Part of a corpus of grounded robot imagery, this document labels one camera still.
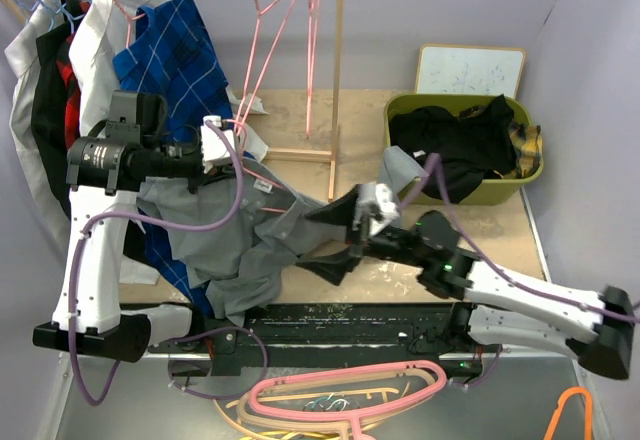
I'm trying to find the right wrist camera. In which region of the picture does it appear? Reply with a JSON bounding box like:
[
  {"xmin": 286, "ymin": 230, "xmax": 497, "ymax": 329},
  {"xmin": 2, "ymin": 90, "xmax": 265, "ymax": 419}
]
[{"xmin": 353, "ymin": 182, "xmax": 400, "ymax": 236}]

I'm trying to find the orange hanger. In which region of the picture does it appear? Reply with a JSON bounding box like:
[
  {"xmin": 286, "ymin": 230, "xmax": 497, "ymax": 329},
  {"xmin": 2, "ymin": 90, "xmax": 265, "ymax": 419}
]
[{"xmin": 543, "ymin": 386, "xmax": 595, "ymax": 440}]

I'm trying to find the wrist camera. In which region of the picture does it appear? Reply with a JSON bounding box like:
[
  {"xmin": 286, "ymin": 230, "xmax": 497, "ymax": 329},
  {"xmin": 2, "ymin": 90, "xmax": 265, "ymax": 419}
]
[
  {"xmin": 200, "ymin": 115, "xmax": 237, "ymax": 173},
  {"xmin": 353, "ymin": 182, "xmax": 400, "ymax": 236}
]

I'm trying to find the beige plastic hanger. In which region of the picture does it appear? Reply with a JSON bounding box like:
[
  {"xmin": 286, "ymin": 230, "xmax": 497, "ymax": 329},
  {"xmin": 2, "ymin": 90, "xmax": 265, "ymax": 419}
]
[{"xmin": 236, "ymin": 386, "xmax": 410, "ymax": 439}]

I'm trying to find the small whiteboard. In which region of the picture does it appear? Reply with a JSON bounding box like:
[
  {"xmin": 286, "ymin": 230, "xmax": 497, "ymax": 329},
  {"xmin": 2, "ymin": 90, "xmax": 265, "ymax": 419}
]
[{"xmin": 415, "ymin": 44, "xmax": 526, "ymax": 98}]

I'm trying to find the pink wire hanger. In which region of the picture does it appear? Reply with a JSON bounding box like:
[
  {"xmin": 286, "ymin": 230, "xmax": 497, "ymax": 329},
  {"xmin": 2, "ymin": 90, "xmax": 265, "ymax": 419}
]
[
  {"xmin": 224, "ymin": 0, "xmax": 301, "ymax": 214},
  {"xmin": 305, "ymin": 0, "xmax": 320, "ymax": 139}
]

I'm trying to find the pink hanger holding blue shirt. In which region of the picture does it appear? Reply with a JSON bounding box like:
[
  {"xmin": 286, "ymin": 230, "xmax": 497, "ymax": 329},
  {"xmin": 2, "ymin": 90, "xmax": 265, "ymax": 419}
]
[{"xmin": 111, "ymin": 0, "xmax": 145, "ymax": 47}]

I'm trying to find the white shirt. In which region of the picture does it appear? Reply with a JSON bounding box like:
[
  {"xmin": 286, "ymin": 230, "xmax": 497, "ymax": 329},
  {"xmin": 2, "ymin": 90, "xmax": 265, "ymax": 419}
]
[{"xmin": 68, "ymin": 0, "xmax": 271, "ymax": 286}]

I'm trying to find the yellow plaid shirt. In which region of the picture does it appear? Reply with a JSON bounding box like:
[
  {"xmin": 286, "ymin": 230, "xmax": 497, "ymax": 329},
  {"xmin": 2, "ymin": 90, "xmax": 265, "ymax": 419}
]
[{"xmin": 457, "ymin": 104, "xmax": 545, "ymax": 180}]

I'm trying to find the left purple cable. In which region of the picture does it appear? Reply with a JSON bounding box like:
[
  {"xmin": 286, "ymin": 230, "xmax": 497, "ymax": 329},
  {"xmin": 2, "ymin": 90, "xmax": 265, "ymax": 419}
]
[{"xmin": 68, "ymin": 120, "xmax": 269, "ymax": 406}]

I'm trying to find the black shirt in bin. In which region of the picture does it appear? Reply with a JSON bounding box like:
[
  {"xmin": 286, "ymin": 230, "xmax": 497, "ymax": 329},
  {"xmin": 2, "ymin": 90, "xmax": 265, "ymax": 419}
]
[{"xmin": 389, "ymin": 106, "xmax": 485, "ymax": 203}]

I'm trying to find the light grey hanging shirt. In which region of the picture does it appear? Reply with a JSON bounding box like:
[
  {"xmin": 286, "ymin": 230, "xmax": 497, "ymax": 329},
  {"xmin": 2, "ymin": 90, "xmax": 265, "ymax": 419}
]
[{"xmin": 4, "ymin": 7, "xmax": 70, "ymax": 246}]

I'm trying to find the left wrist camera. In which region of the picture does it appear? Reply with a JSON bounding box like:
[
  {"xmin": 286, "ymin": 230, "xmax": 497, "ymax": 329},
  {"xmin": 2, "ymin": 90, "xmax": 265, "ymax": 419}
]
[{"xmin": 200, "ymin": 115, "xmax": 237, "ymax": 173}]

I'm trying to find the red plaid shirt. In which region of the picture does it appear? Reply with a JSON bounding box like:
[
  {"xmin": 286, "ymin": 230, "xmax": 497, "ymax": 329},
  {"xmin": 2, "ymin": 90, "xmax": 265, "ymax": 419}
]
[{"xmin": 56, "ymin": 0, "xmax": 90, "ymax": 150}]

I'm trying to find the black hanging shirt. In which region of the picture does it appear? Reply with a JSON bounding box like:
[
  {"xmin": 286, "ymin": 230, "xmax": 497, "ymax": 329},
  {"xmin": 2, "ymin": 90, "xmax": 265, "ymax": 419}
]
[{"xmin": 31, "ymin": 21, "xmax": 71, "ymax": 216}]

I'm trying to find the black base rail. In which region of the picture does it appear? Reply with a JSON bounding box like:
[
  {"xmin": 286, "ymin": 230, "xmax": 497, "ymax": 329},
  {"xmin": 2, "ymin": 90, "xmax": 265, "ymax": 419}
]
[{"xmin": 150, "ymin": 302, "xmax": 500, "ymax": 379}]

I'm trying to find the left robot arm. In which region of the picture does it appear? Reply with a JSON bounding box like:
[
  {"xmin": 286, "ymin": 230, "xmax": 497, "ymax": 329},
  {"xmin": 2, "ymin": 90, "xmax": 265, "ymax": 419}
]
[{"xmin": 32, "ymin": 90, "xmax": 242, "ymax": 363}]

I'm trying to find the thick pink plastic hanger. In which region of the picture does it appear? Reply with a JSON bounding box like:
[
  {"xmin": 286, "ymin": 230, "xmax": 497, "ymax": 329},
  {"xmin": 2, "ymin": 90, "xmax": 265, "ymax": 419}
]
[{"xmin": 247, "ymin": 360, "xmax": 448, "ymax": 439}]

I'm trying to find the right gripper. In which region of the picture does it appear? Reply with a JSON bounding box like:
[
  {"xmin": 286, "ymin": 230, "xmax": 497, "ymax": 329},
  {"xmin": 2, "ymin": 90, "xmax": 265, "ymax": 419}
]
[{"xmin": 295, "ymin": 184, "xmax": 427, "ymax": 285}]

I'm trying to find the grey button shirt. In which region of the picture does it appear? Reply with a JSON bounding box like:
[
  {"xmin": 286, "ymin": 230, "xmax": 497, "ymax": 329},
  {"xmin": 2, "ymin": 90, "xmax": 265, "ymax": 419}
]
[{"xmin": 134, "ymin": 145, "xmax": 426, "ymax": 329}]

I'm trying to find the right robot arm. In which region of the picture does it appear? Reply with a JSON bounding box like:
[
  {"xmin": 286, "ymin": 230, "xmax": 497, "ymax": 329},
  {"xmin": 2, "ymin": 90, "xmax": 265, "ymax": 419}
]
[{"xmin": 298, "ymin": 183, "xmax": 637, "ymax": 380}]

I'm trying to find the blue plaid shirt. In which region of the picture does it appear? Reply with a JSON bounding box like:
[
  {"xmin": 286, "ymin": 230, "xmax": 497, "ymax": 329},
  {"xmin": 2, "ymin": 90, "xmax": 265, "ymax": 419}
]
[{"xmin": 112, "ymin": 0, "xmax": 236, "ymax": 319}]

